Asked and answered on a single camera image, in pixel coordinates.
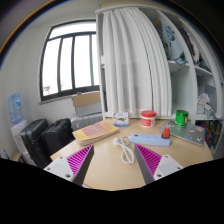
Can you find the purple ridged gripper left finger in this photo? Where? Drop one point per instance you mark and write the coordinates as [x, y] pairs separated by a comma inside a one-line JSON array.
[[74, 167]]

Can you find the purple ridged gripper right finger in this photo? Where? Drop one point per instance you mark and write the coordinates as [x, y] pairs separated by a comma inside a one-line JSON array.
[[154, 166]]

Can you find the orange red charger plug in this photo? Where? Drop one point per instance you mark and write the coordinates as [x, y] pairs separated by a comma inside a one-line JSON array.
[[166, 132]]

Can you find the blue white power strip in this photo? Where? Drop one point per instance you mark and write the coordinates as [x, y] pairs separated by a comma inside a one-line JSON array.
[[149, 139]]

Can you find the yellow pink book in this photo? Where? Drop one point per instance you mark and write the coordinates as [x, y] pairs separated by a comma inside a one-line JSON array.
[[94, 132]]

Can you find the black suitcase right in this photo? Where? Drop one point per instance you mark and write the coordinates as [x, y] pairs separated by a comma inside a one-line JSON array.
[[58, 135]]

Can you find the black suitcase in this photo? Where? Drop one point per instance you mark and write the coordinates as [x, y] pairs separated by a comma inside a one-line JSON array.
[[31, 137], [58, 135]]

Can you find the white jar red label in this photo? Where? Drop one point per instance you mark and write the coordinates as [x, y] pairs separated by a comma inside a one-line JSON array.
[[148, 118]]

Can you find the black suitcase left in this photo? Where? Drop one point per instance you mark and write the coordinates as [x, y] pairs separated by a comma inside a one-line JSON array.
[[31, 137]]

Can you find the white radiator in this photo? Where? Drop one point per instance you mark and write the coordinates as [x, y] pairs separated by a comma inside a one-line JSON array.
[[79, 122]]

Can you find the grey laptop with stickers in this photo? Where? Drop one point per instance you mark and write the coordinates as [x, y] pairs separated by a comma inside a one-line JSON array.
[[190, 132]]

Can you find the small white green box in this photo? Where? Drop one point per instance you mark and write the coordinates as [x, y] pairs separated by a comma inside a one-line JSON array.
[[121, 119]]

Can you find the green metallic can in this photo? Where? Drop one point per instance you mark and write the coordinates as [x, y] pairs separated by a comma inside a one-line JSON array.
[[181, 118]]

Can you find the cardboard box on radiator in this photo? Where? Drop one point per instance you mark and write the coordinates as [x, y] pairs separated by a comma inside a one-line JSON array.
[[87, 103]]

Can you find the white water dispenser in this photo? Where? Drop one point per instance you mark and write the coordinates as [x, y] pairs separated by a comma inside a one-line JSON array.
[[16, 132]]

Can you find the blue water dispenser bottle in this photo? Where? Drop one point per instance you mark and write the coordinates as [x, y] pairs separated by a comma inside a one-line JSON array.
[[15, 110]]

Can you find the black framed window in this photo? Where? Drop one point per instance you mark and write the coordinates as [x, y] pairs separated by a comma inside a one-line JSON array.
[[69, 60]]

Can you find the white curtain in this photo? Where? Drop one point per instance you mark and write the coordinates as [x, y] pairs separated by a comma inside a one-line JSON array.
[[136, 72]]

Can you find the hanging clothes in shelf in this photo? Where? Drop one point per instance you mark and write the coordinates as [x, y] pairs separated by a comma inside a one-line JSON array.
[[171, 42]]

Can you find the white shelving unit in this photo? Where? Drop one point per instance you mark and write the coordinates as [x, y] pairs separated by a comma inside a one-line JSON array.
[[196, 88]]

